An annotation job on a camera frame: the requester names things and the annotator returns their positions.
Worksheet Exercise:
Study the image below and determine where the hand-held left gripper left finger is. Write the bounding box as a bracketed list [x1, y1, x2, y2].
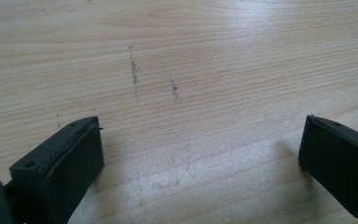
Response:
[5, 116, 105, 224]

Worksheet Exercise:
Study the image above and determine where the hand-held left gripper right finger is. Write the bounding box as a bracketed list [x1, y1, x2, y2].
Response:
[297, 114, 358, 224]

